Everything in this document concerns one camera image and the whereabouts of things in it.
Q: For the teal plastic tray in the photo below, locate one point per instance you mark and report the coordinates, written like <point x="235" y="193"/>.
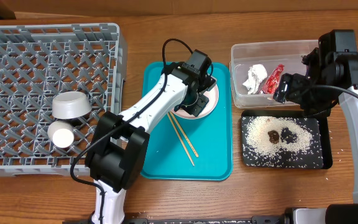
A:
<point x="211" y="136"/>

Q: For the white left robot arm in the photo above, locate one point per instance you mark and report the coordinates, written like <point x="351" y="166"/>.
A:
<point x="119" y="144"/>

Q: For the black waste tray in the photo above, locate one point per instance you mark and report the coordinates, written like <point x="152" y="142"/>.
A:
<point x="326" y="140"/>

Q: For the clear plastic waste bin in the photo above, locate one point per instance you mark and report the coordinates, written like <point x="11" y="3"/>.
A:
<point x="269" y="54"/>

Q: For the wooden chopstick lower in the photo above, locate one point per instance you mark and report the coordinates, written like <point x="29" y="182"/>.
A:
<point x="180" y="139"/>

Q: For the white tissue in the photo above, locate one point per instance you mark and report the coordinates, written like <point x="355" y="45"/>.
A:
<point x="255" y="76"/>

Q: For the wooden chopstick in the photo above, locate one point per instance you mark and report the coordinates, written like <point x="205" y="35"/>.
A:
<point x="184" y="134"/>
<point x="180" y="139"/>

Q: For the red snack wrapper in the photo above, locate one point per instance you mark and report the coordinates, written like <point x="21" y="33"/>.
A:
<point x="273" y="80"/>

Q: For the brown food scrap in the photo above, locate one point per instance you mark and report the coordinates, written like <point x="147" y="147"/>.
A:
<point x="274" y="136"/>

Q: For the grey dishwasher rack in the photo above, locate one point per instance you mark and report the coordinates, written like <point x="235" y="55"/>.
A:
<point x="36" y="64"/>

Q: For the small white cup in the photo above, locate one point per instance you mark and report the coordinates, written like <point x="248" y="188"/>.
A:
<point x="61" y="134"/>

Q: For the grey bowl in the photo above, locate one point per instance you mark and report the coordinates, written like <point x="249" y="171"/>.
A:
<point x="69" y="105"/>

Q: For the white rice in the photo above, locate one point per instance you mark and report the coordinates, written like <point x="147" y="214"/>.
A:
<point x="256" y="137"/>

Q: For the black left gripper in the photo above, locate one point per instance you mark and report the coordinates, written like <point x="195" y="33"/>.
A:
<point x="197" y="108"/>

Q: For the wooden chopstick upper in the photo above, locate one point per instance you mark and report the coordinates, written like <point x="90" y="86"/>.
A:
<point x="184" y="134"/>

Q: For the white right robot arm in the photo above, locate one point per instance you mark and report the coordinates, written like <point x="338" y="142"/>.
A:
<point x="331" y="76"/>

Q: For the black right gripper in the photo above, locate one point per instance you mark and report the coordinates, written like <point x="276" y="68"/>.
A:
<point x="291" y="88"/>

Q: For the large pink plate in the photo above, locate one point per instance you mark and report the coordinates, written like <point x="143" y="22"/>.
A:
<point x="213" y="96"/>

